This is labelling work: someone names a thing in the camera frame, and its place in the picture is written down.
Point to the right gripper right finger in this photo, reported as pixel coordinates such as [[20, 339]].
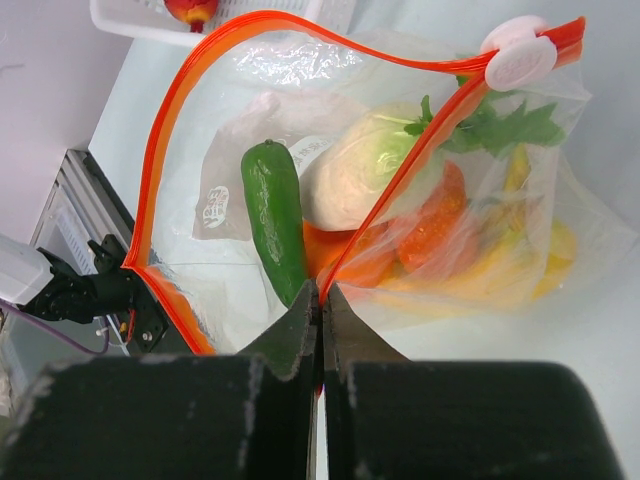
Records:
[[388, 417]]

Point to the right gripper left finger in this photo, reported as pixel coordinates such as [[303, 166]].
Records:
[[251, 415]]

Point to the orange toy tangerine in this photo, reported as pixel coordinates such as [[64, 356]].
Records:
[[368, 263]]

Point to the orange toy pumpkin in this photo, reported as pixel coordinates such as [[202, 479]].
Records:
[[438, 240]]

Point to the yellow toy banana bunch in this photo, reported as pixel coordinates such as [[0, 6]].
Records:
[[523, 254]]

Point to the green toy chili pepper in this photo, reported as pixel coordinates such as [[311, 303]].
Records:
[[272, 196]]

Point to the white toy radish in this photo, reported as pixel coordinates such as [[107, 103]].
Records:
[[341, 186]]

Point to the clear zip top bag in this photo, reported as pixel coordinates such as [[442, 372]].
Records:
[[273, 75]]

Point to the red toy apple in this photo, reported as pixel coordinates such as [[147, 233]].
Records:
[[194, 13]]

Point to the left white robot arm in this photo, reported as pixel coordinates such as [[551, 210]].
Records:
[[112, 289]]

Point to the white plastic basket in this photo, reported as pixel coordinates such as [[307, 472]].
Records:
[[153, 20]]

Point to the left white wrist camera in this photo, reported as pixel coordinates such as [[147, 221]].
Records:
[[24, 271]]

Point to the aluminium frame rail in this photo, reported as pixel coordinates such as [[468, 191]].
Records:
[[81, 206]]

